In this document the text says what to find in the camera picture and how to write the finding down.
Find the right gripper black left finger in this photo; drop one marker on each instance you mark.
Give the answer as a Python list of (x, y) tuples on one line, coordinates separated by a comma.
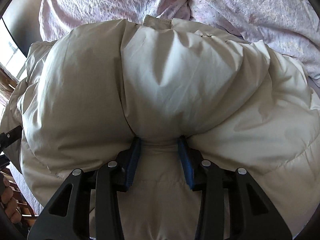
[(66, 215)]

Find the lavender bed sheet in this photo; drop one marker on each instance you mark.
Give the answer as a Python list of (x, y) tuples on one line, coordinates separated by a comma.
[(312, 84)]

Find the beige puffer jacket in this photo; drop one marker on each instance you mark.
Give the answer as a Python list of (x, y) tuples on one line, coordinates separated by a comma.
[(241, 104)]

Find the floral pink duvet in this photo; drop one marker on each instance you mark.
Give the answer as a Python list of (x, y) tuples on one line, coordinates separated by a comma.
[(290, 27)]

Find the window with blind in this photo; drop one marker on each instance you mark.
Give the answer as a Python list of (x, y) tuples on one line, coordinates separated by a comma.
[(12, 65)]

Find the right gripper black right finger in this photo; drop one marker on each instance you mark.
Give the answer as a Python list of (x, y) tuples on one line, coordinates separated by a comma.
[(252, 214)]

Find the person's left hand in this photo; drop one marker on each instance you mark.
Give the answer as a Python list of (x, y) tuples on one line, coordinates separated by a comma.
[(9, 203)]

